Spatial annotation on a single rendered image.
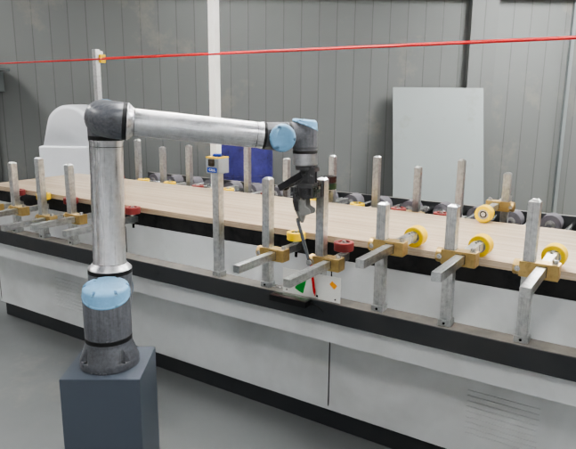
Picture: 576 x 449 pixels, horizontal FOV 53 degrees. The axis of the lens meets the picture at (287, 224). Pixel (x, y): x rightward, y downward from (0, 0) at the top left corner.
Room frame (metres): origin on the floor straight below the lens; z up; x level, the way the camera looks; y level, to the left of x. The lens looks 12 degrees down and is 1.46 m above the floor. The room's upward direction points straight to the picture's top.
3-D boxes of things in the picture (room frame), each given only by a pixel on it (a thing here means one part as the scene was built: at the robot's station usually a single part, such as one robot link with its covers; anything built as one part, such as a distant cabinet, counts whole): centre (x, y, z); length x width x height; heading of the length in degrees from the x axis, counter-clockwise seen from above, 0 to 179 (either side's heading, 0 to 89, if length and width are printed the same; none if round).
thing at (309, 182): (2.11, -0.07, 1.16); 0.09 x 0.08 x 0.12; 57
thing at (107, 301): (1.80, 0.59, 0.79); 0.17 x 0.15 x 0.18; 13
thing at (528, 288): (1.72, -0.79, 0.95); 0.50 x 0.04 x 0.04; 147
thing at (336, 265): (2.15, -0.15, 0.84); 0.13 x 0.06 x 0.05; 57
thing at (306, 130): (2.11, -0.06, 1.33); 0.10 x 0.09 x 0.12; 103
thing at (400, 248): (2.02, -0.36, 0.94); 0.13 x 0.06 x 0.05; 57
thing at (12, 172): (3.25, 1.55, 0.86); 0.03 x 0.03 x 0.48; 57
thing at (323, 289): (2.16, -0.09, 0.75); 0.26 x 0.01 x 0.10; 57
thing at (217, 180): (2.44, 0.30, 0.92); 0.05 x 0.04 x 0.45; 57
